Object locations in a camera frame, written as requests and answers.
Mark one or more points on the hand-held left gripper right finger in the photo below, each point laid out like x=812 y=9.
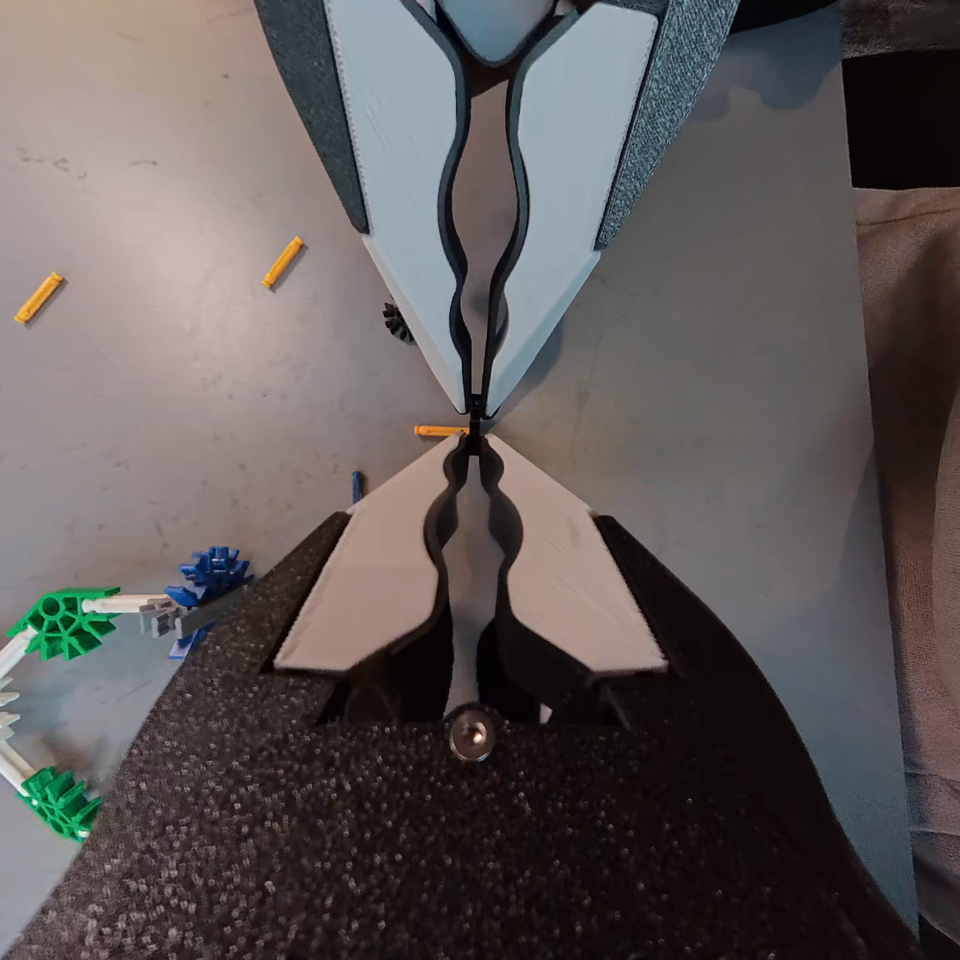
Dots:
x=585 y=592

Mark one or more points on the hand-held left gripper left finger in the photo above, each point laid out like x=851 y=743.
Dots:
x=360 y=592

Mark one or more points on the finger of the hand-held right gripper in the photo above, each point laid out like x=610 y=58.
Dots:
x=397 y=150
x=570 y=150

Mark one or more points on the short orange toy rod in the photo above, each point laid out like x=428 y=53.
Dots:
x=39 y=298
x=283 y=262
x=439 y=430

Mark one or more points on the black snowflake connector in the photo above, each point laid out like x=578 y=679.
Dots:
x=396 y=322
x=475 y=427

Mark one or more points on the person's right forearm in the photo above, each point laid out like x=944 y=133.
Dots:
x=900 y=26

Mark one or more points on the grey desk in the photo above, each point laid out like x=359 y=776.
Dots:
x=187 y=412

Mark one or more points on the long blue toy rod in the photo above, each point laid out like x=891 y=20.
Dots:
x=356 y=487

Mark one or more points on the colourful toy rod model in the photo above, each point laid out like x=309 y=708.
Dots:
x=67 y=622

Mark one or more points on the person's beige shirt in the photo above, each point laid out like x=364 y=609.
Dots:
x=915 y=450

